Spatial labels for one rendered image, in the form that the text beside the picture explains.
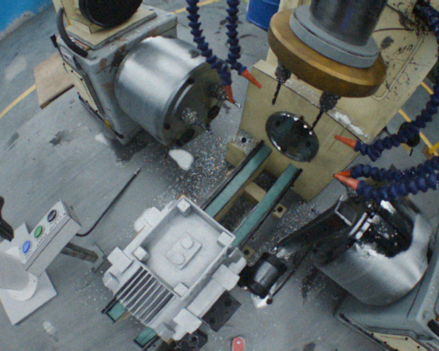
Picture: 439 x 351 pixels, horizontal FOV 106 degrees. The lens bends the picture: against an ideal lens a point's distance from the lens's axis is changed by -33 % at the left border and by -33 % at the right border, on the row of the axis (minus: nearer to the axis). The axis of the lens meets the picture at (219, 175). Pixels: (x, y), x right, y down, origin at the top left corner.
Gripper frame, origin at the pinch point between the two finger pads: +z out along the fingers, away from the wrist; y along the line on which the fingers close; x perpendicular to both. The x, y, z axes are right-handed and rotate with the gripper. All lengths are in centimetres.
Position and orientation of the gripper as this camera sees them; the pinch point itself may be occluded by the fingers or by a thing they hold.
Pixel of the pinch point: (5, 230)
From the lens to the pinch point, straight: 54.5
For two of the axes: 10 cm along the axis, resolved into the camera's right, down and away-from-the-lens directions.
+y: 6.4, -6.8, 3.5
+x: -7.1, -3.5, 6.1
